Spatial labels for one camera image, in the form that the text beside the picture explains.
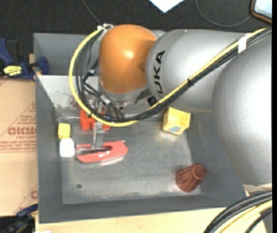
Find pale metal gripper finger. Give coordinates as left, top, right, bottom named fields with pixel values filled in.
left=92, top=123, right=98, bottom=150
left=97, top=123, right=104, bottom=149

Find orange toy block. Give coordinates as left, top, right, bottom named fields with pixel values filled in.
left=79, top=110, right=110, bottom=131

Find white rounded block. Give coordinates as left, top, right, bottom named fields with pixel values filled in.
left=59, top=138, right=76, bottom=158

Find small yellow block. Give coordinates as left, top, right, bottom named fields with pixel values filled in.
left=57, top=123, right=71, bottom=140

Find grey metal bin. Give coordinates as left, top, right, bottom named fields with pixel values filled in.
left=33, top=33, right=247, bottom=224

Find yellow box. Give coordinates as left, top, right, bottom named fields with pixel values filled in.
left=162, top=107, right=191, bottom=136

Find brown cardboard board red print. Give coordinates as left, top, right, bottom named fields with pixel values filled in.
left=0, top=73, right=39, bottom=218

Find red-brown ribbed cup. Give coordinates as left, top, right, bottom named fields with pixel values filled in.
left=175, top=163, right=207, bottom=193

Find black cylinder on white bracket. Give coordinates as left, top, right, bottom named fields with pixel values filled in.
left=134, top=91, right=158, bottom=106

